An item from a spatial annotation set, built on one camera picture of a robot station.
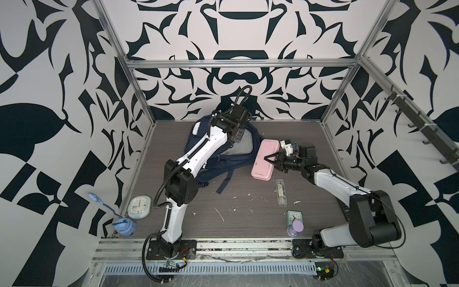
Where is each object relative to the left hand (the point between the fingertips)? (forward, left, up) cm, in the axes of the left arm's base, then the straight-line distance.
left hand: (231, 128), depth 87 cm
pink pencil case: (-18, -14, -9) cm, 24 cm away
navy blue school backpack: (-9, +5, -17) cm, 20 cm away
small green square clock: (-35, -26, -20) cm, 48 cm away
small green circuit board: (-56, -34, -23) cm, 69 cm away
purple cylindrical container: (-42, -25, -13) cm, 50 cm away
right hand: (-13, -15, -6) cm, 21 cm away
